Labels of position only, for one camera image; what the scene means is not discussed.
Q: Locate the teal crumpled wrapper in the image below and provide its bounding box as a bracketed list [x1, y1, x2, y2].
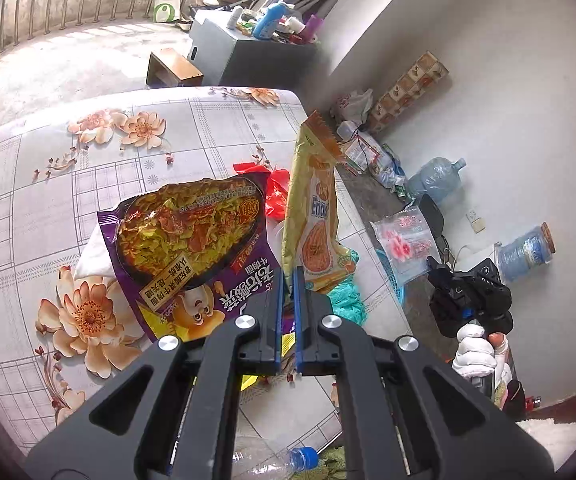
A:
[326, 248, 367, 326]

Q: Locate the wall power socket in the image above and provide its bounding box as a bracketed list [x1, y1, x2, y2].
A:
[466, 209, 486, 233]

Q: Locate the white plastic bag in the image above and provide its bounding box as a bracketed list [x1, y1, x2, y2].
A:
[330, 89, 373, 126]

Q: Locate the clear plastic bottle blue cap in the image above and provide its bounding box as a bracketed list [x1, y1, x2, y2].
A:
[231, 436, 319, 479]

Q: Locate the grey cabinet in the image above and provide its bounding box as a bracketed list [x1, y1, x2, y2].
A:
[188, 10, 317, 91]

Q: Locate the empty blue water jug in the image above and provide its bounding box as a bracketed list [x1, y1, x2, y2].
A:
[407, 157, 467, 204]

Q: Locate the red plastic wrapper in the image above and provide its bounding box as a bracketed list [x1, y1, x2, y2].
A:
[233, 162, 290, 221]

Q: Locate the white gloved right hand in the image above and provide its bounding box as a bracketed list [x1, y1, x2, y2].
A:
[452, 322, 512, 387]

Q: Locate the purple cup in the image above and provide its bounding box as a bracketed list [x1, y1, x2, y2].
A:
[299, 14, 324, 44]

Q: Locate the floral bed sheet mattress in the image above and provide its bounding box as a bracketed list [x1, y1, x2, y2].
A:
[0, 86, 401, 461]

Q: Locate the white folded towel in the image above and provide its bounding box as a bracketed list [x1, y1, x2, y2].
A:
[74, 236, 115, 280]

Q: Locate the clear floral plastic bag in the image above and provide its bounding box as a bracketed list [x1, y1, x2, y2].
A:
[370, 206, 441, 285]

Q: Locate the white green paper bag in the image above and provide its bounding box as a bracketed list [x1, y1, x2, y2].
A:
[152, 0, 181, 23]

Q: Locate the small wooden stool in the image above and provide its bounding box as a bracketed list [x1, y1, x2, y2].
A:
[146, 48, 203, 88]

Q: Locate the patterned rolled mat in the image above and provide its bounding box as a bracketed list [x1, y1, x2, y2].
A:
[367, 51, 448, 132]

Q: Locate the purple noodle snack bag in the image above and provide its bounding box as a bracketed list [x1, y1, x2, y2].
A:
[98, 170, 281, 341]

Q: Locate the yellow snack wrapper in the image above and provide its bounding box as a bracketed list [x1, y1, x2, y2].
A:
[281, 110, 356, 292]

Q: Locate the blue detergent bottle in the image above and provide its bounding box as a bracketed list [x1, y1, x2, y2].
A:
[252, 0, 293, 40]

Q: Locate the blue plastic trash basket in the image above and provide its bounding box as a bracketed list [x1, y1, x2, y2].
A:
[376, 249, 405, 307]

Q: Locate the pile of packets on floor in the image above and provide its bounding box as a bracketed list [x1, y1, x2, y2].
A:
[337, 120, 407, 200]

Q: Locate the white power cable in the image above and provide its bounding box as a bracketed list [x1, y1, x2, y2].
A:
[442, 242, 494, 267]

